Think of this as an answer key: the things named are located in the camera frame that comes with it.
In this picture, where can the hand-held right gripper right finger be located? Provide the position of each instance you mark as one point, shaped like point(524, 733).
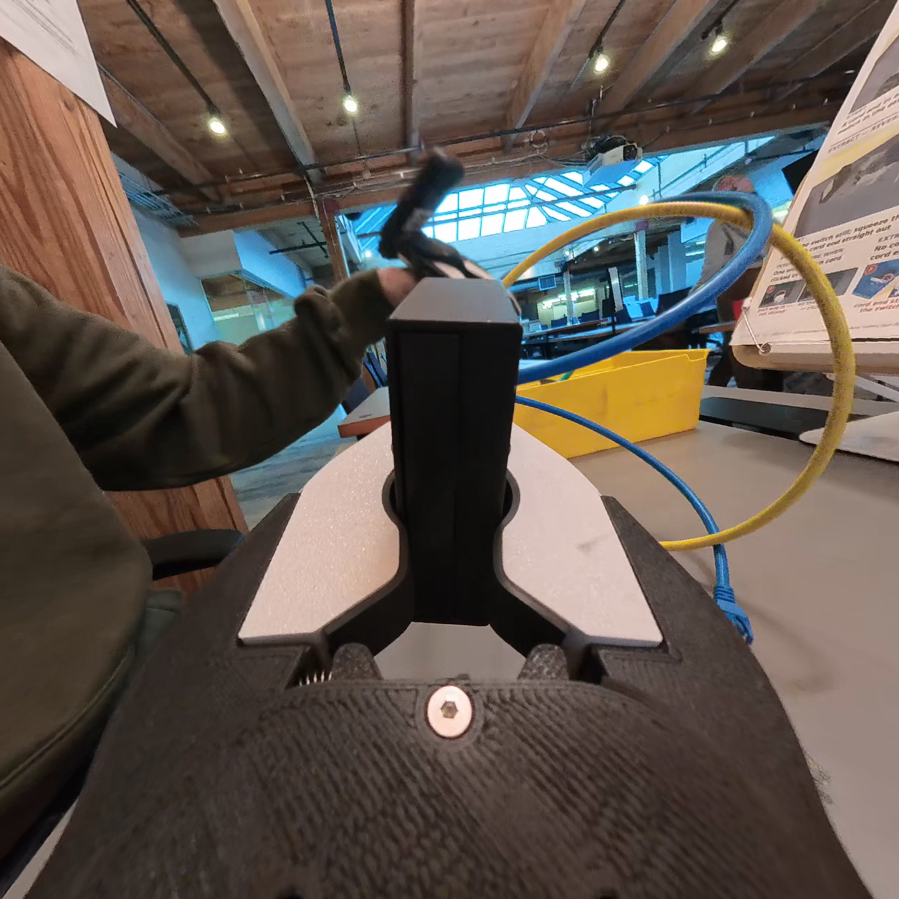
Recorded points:
point(576, 548)

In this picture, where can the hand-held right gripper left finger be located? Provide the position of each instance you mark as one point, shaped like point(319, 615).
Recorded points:
point(323, 548)

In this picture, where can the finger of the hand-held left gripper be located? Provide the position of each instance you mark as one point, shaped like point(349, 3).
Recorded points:
point(463, 269)

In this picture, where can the black ethernet port box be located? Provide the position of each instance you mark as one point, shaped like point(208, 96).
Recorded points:
point(449, 421)

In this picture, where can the person's left forearm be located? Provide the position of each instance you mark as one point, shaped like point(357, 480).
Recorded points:
point(246, 393)

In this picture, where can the person's left hand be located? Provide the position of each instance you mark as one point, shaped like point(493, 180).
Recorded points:
point(397, 282)

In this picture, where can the ceiling spot light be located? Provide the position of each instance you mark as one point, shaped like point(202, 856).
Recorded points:
point(216, 125)
point(350, 104)
point(600, 62)
point(718, 43)

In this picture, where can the black chair armrest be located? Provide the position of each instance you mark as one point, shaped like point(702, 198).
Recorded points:
point(196, 551)

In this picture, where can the yellow plastic bin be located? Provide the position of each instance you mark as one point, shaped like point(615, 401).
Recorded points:
point(632, 400)

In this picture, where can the black flat device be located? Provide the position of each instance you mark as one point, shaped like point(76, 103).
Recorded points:
point(758, 414)

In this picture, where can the printed instruction sheet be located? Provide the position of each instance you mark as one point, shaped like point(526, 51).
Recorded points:
point(843, 211)

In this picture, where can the white paper notice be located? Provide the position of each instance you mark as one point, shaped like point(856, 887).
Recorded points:
point(42, 35)

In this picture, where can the ceiling mounted camera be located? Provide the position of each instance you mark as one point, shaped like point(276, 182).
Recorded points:
point(618, 151)

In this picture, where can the wide wooden post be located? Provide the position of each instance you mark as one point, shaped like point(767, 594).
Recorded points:
point(56, 175)

